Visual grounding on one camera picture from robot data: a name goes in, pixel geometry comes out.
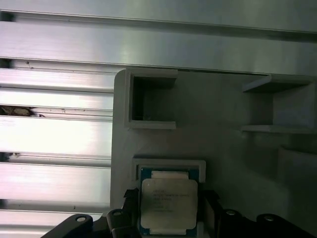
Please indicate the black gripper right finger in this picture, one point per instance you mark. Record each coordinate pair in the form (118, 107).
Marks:
(235, 225)

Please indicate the grey parts rack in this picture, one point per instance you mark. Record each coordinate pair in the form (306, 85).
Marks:
(210, 148)

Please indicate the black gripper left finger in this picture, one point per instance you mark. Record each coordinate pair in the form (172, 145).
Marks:
(116, 223)

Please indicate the silver square CPU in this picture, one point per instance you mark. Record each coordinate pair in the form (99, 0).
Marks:
(168, 198)

